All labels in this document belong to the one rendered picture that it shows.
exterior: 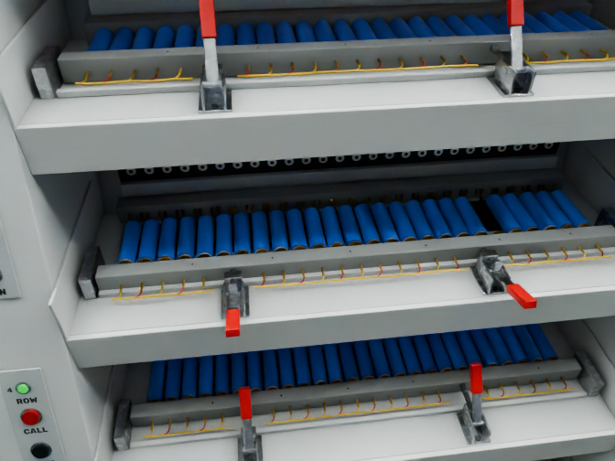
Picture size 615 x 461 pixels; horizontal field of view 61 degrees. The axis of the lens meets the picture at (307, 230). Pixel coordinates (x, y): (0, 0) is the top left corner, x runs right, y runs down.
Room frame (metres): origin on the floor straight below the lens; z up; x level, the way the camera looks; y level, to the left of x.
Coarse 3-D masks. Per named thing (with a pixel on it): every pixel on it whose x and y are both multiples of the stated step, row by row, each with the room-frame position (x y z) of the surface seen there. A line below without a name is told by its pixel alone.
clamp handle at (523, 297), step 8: (496, 264) 0.47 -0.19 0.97; (496, 272) 0.47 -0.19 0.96; (504, 280) 0.45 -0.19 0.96; (512, 288) 0.43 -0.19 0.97; (520, 288) 0.43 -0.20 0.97; (512, 296) 0.43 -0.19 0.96; (520, 296) 0.41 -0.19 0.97; (528, 296) 0.41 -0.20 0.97; (520, 304) 0.41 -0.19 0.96; (528, 304) 0.40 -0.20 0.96; (536, 304) 0.41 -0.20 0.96
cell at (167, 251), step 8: (168, 224) 0.55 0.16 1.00; (176, 224) 0.55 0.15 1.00; (168, 232) 0.53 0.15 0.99; (176, 232) 0.54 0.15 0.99; (160, 240) 0.53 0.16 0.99; (168, 240) 0.52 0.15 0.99; (176, 240) 0.53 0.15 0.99; (160, 248) 0.51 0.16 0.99; (168, 248) 0.51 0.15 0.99; (160, 256) 0.50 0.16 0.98; (168, 256) 0.50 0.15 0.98
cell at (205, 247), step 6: (204, 216) 0.56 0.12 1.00; (198, 222) 0.56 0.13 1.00; (204, 222) 0.55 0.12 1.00; (210, 222) 0.55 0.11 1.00; (198, 228) 0.55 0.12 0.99; (204, 228) 0.54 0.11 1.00; (210, 228) 0.54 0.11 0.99; (198, 234) 0.53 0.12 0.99; (204, 234) 0.53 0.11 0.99; (210, 234) 0.53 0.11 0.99; (198, 240) 0.53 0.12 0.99; (204, 240) 0.52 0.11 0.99; (210, 240) 0.53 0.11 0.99; (198, 246) 0.52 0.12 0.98; (204, 246) 0.51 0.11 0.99; (210, 246) 0.52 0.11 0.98; (198, 252) 0.50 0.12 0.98; (204, 252) 0.50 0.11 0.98; (210, 252) 0.51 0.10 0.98
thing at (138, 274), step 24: (432, 240) 0.51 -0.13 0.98; (456, 240) 0.51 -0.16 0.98; (480, 240) 0.51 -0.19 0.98; (504, 240) 0.51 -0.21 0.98; (528, 240) 0.51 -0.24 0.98; (552, 240) 0.51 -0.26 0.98; (576, 240) 0.52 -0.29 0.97; (600, 240) 0.52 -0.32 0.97; (120, 264) 0.48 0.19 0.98; (144, 264) 0.48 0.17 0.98; (168, 264) 0.48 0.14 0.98; (192, 264) 0.48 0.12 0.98; (216, 264) 0.48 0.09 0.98; (240, 264) 0.48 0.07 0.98; (264, 264) 0.48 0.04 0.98; (288, 264) 0.48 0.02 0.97; (312, 264) 0.49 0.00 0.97; (336, 264) 0.49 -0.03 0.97; (360, 264) 0.49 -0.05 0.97; (384, 264) 0.50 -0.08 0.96; (504, 264) 0.50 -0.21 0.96; (528, 264) 0.50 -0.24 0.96; (120, 288) 0.46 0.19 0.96
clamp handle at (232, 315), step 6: (234, 288) 0.44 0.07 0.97; (234, 294) 0.44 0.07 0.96; (228, 300) 0.43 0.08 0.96; (234, 300) 0.43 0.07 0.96; (228, 306) 0.42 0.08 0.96; (234, 306) 0.42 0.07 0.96; (228, 312) 0.41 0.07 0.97; (234, 312) 0.41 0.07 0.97; (228, 318) 0.39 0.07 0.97; (234, 318) 0.39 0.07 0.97; (228, 324) 0.39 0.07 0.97; (234, 324) 0.38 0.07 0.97; (228, 330) 0.38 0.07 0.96; (234, 330) 0.38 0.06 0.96; (228, 336) 0.38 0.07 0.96; (234, 336) 0.38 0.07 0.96
